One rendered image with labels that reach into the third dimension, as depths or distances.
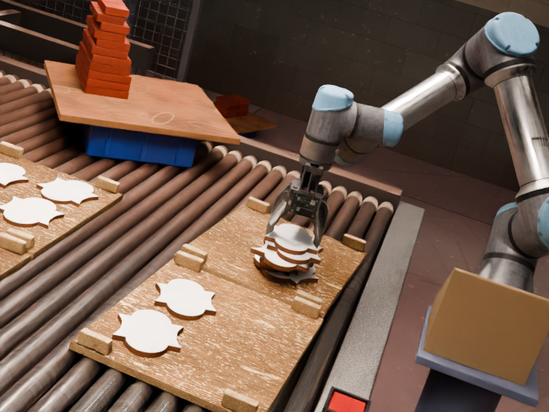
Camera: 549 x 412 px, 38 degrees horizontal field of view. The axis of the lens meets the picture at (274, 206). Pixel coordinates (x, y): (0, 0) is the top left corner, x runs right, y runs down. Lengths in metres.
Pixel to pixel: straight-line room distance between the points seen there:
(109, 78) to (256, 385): 1.22
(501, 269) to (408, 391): 1.60
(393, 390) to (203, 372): 2.01
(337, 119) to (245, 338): 0.47
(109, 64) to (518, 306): 1.30
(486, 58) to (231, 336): 0.85
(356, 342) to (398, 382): 1.75
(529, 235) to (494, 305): 0.17
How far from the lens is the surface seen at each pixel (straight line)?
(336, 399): 1.46
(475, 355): 1.84
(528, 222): 1.81
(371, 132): 1.68
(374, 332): 1.74
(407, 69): 6.44
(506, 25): 1.88
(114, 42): 2.35
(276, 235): 1.78
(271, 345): 1.54
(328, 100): 1.64
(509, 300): 1.78
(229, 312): 1.60
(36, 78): 2.82
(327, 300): 1.75
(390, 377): 3.43
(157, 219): 1.96
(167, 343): 1.44
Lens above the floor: 1.72
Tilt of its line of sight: 21 degrees down
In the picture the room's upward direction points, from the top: 16 degrees clockwise
